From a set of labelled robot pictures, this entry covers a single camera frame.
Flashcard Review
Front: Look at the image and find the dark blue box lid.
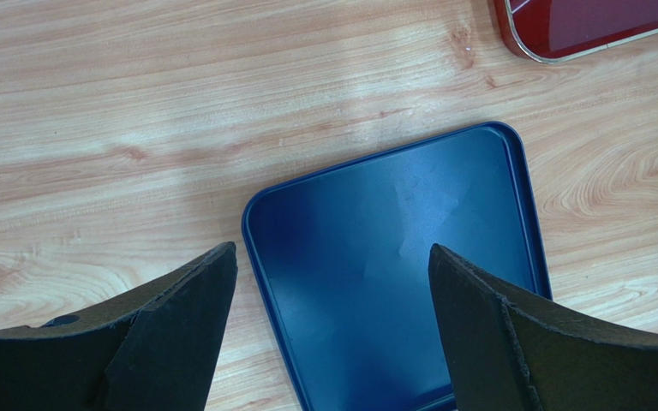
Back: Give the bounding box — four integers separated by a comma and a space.
242, 122, 552, 410

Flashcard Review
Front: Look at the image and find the red chocolate tray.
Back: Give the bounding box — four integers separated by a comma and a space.
493, 0, 658, 64

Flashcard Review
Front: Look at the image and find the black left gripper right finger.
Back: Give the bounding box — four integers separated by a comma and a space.
428, 244, 658, 410

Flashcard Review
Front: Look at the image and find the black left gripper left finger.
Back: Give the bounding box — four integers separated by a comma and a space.
0, 241, 237, 410

